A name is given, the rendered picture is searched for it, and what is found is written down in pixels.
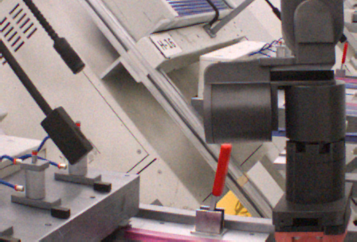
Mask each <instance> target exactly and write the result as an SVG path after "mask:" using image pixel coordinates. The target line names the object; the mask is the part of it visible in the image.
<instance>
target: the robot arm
mask: <svg viewBox="0 0 357 242"><path fill-rule="evenodd" d="M280 13H281V18H280V30H281V35H282V37H283V40H284V42H285V44H286V46H287V47H288V49H289V50H290V51H292V52H293V53H294V57H273V58H271V57H259V58H258V59H257V58H256V57H254V58H253V59H248V60H236V61H226V62H222V61H221V60H219V61H218V63H213V64H209V65H208V66H207V68H205V70H204V72H203V82H204V91H203V93H202V94H203V114H204V119H203V122H204V134H205V140H206V144H227V143H243V142H272V132H273V131H278V85H284V110H285V137H286V138H287V139H289V140H286V142H285V163H286V171H285V188H286V190H285V192H284V193H283V195H282V197H281V198H280V200H279V201H278V202H277V204H276V205H275V207H274V208H273V210H272V216H273V222H272V224H273V225H274V228H275V239H276V241H277V242H343V239H344V237H345V236H346V234H347V227H348V225H349V223H350V221H351V208H350V207H351V199H349V198H350V196H352V183H353V182H346V181H345V169H346V145H345V135H346V84H345V81H344V80H335V72H334V70H331V69H332V68H333V67H334V65H335V46H336V45H337V43H338V42H339V39H340V38H341V37H342V34H343V29H344V13H343V0H280ZM287 69H292V70H288V71H271V70H287Z"/></svg>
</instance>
